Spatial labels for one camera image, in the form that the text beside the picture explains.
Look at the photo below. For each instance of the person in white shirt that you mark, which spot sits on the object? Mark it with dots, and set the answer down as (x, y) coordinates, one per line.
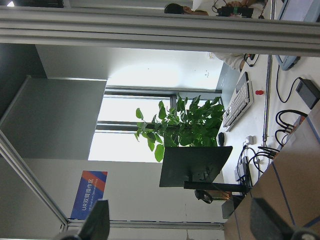
(210, 7)

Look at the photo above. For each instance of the blue wall sign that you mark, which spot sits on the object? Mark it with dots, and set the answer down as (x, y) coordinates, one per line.
(91, 188)

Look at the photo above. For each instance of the black computer mouse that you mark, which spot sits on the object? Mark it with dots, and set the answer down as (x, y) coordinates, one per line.
(220, 139)

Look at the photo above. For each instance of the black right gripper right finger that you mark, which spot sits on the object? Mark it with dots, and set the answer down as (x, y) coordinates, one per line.
(266, 224)

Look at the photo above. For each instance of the aluminium frame post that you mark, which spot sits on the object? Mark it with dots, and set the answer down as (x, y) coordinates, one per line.
(94, 28)

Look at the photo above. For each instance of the white computer keyboard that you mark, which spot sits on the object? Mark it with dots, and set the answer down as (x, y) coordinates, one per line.
(241, 102)

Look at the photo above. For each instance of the black power adapter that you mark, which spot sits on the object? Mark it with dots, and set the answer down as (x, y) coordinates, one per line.
(308, 91)

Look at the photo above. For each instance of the long metal rod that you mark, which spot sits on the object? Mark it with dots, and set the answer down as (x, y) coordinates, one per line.
(267, 100)

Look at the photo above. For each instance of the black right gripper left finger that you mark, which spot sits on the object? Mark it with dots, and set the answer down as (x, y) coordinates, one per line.
(97, 224)

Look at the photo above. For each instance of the black monitor on stand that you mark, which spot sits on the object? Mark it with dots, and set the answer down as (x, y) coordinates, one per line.
(196, 168)

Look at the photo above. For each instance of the green potted plant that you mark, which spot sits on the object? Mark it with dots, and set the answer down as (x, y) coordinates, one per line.
(181, 126)

